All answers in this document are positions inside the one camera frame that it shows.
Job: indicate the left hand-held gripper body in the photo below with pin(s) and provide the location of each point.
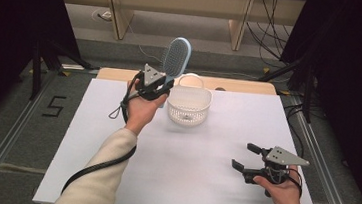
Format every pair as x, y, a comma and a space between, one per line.
149, 80

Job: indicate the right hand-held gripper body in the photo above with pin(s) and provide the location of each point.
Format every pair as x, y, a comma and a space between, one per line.
282, 158

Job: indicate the light blue hairbrush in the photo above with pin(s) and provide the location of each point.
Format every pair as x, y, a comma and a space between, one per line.
176, 56

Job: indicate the white plastic basket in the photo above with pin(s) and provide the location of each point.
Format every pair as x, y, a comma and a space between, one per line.
188, 106

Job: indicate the person's left hand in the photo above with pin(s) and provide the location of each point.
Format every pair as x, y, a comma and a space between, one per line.
141, 111

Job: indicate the person's right hand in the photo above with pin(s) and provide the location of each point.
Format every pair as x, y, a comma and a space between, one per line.
283, 197

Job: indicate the white table mat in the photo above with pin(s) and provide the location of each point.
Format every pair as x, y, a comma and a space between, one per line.
195, 177

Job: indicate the yellow tape piece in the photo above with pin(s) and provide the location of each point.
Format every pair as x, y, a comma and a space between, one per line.
284, 92
265, 70
65, 73

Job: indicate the black tripod stand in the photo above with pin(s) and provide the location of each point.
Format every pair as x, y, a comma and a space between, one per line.
38, 68
307, 94

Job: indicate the round floor socket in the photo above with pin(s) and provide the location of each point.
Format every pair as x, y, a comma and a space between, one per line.
102, 14

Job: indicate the black curtain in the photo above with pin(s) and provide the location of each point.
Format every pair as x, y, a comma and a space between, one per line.
8, 31
355, 82

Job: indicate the aluminium floor rail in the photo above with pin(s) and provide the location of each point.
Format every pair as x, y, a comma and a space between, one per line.
326, 173
7, 145

